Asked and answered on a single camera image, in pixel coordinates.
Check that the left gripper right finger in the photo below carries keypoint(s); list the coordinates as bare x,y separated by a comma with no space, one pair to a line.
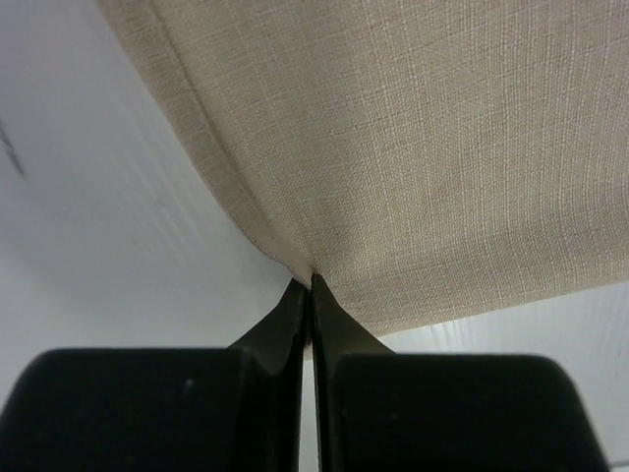
379,410

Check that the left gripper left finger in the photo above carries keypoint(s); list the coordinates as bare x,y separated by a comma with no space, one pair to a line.
164,409

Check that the beige cloth napkin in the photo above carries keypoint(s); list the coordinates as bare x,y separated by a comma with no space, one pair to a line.
431,160

